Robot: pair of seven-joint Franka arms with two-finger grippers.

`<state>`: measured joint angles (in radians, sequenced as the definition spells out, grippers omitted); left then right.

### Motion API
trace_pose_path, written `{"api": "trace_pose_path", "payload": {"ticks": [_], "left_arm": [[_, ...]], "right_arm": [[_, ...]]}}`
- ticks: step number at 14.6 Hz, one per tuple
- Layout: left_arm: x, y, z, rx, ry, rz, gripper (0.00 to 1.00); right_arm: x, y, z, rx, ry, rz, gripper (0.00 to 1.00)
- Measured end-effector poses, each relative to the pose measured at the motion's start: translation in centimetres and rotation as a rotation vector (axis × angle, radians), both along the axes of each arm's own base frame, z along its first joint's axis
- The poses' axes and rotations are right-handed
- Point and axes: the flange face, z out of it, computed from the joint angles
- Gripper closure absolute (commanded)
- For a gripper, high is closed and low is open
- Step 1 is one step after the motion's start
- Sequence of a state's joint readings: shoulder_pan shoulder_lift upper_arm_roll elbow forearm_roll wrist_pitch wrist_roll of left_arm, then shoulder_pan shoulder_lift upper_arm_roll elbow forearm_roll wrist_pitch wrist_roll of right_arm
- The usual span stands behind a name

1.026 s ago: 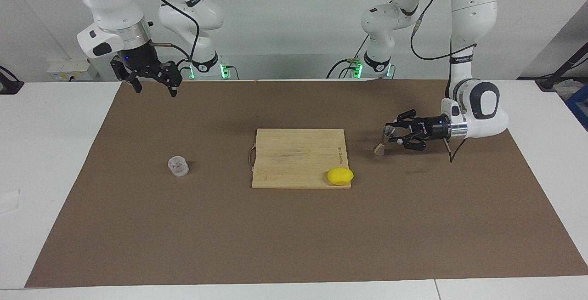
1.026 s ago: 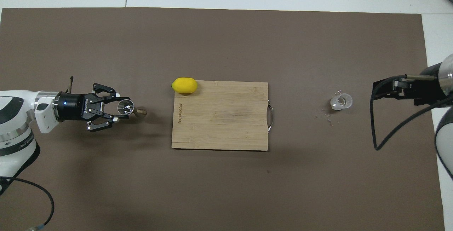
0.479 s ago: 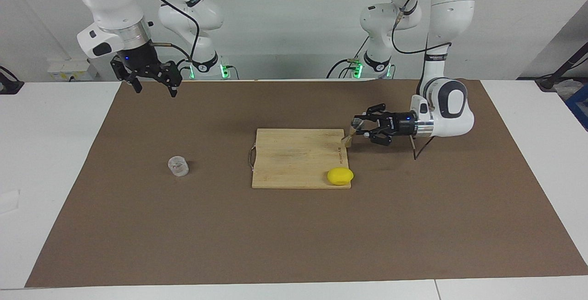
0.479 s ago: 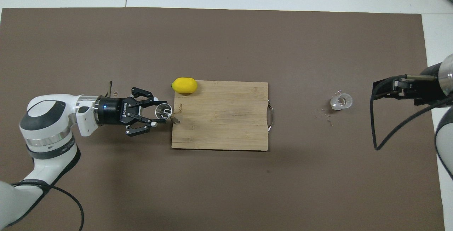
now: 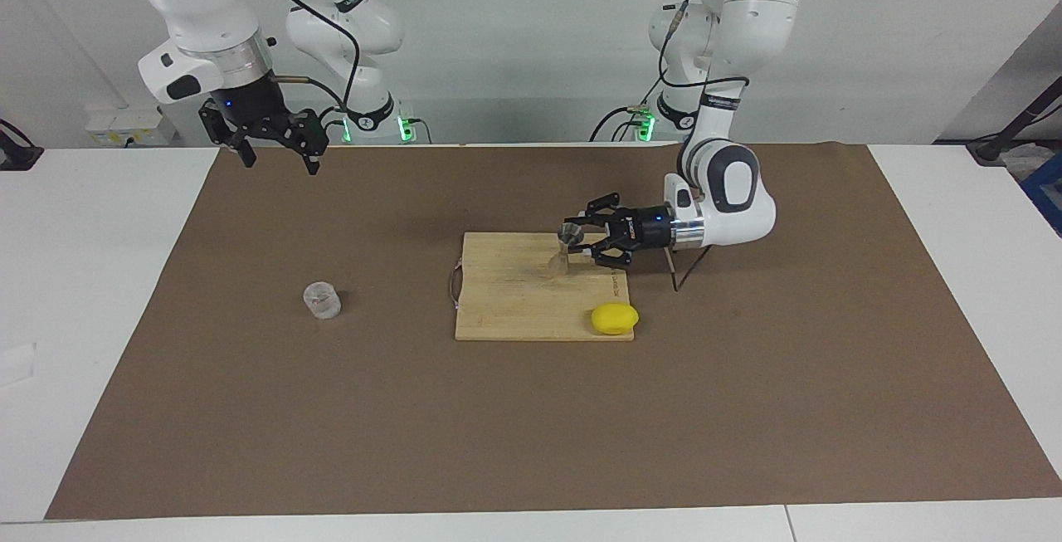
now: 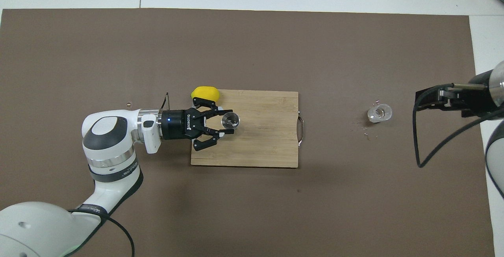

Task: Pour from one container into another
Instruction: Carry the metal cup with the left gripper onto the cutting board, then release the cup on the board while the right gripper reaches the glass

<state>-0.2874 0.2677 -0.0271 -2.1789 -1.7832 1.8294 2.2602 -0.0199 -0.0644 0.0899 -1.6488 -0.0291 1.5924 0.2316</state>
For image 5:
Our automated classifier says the white tape patch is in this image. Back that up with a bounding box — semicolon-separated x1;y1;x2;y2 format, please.
0;343;38;386

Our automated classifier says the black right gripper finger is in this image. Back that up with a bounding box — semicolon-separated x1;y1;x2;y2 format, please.
286;110;327;176
199;102;256;168

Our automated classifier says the white wall power socket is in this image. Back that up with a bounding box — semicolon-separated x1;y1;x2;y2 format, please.
85;106;175;147

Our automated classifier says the steel double jigger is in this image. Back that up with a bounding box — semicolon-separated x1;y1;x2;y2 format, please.
549;224;587;277

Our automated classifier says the bamboo cutting board, metal handle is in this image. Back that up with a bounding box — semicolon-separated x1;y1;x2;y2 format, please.
448;232;636;342

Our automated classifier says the brown paper table mat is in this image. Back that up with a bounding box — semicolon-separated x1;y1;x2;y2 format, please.
46;142;1062;520

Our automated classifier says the blue crate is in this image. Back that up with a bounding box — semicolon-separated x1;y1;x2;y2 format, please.
1019;152;1062;236

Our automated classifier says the black tripod stand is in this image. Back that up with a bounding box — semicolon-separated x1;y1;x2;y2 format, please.
967;77;1062;165

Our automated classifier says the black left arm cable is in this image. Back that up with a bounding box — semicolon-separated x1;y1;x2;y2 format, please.
660;0;752;292

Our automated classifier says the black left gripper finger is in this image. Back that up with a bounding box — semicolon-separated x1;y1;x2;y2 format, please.
581;235;640;269
564;192;636;232

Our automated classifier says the black base power cable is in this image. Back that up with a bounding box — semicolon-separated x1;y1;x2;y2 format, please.
589;105;656;143

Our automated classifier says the yellow lemon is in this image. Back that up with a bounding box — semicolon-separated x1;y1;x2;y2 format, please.
591;303;641;336

